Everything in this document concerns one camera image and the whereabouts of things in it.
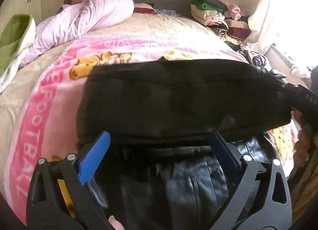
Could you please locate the green and white blanket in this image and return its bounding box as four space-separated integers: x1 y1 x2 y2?
1 14 36 92

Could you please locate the floral basket of clothes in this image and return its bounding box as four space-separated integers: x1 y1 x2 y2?
242 50 271 68

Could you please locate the black leather jacket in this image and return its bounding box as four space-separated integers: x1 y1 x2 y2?
77 60 291 229

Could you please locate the person's right hand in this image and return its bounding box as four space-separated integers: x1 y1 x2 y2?
293 110 317 168

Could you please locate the cream bed cover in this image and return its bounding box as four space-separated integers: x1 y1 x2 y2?
0 12 215 191

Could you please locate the cream window curtain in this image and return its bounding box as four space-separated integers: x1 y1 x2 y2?
240 0 275 54

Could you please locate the pile of folded clothes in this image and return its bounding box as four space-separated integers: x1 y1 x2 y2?
190 0 251 46

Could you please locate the pink cartoon fleece blanket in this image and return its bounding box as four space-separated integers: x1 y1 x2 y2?
4 36 243 221

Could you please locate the red and white pillow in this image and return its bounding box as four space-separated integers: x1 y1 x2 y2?
134 3 157 15

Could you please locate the person's left hand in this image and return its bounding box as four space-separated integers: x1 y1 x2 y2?
108 216 124 230

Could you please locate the lilac quilted duvet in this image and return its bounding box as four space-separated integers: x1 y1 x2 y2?
20 0 134 68

